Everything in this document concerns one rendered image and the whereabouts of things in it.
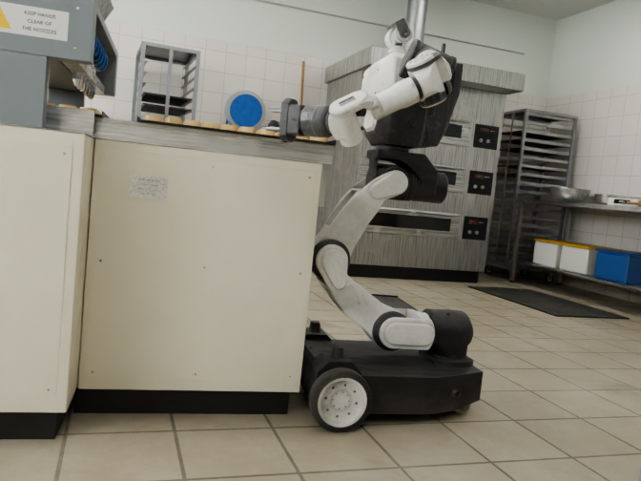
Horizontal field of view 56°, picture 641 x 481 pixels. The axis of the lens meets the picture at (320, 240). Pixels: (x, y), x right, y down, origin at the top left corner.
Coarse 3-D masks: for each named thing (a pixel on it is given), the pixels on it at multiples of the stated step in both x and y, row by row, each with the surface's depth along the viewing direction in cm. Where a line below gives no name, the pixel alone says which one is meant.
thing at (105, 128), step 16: (96, 128) 176; (112, 128) 177; (128, 128) 178; (144, 128) 180; (160, 128) 181; (176, 128) 182; (160, 144) 181; (176, 144) 182; (192, 144) 183; (208, 144) 184; (224, 144) 186; (240, 144) 187; (256, 144) 188; (272, 144) 189; (288, 144) 190; (304, 144) 192; (320, 144) 193; (304, 160) 192; (320, 160) 193
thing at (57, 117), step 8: (48, 112) 168; (56, 112) 169; (64, 112) 169; (72, 112) 170; (80, 112) 170; (88, 112) 171; (48, 120) 168; (56, 120) 169; (64, 120) 169; (72, 120) 170; (80, 120) 170; (88, 120) 171; (48, 128) 169; (56, 128) 169; (64, 128) 170; (72, 128) 170; (80, 128) 171; (88, 128) 171
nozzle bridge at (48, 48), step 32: (0, 0) 149; (32, 0) 151; (64, 0) 153; (0, 32) 150; (32, 32) 152; (64, 32) 153; (96, 32) 183; (0, 64) 151; (32, 64) 152; (64, 64) 166; (0, 96) 151; (32, 96) 153; (64, 96) 217
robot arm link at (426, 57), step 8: (424, 56) 164; (432, 56) 163; (440, 56) 164; (408, 64) 164; (416, 64) 162; (424, 64) 162; (440, 64) 167; (448, 64) 168; (440, 72) 168; (448, 72) 168; (448, 80) 168; (448, 88) 167; (432, 104) 166
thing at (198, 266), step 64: (128, 192) 179; (192, 192) 184; (256, 192) 188; (128, 256) 181; (192, 256) 186; (256, 256) 191; (128, 320) 183; (192, 320) 188; (256, 320) 193; (128, 384) 185; (192, 384) 190; (256, 384) 195
